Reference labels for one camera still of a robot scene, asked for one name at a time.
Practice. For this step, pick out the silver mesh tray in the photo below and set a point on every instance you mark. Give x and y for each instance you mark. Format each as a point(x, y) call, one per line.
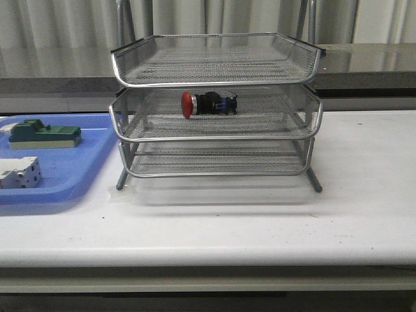
point(197, 158)
point(271, 112)
point(177, 61)

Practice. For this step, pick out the silver metal rack frame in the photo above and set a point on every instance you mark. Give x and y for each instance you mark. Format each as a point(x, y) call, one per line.
point(201, 90)

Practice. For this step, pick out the white circuit breaker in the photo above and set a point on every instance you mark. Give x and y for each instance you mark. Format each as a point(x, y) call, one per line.
point(19, 173)

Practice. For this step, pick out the red emergency stop button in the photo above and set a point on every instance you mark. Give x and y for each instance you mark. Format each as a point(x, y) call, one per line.
point(208, 103)

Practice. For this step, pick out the blue plastic tray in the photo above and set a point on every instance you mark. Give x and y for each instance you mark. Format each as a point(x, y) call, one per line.
point(66, 172)

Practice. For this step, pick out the green terminal block component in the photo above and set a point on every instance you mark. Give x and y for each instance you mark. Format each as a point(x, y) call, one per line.
point(32, 133)

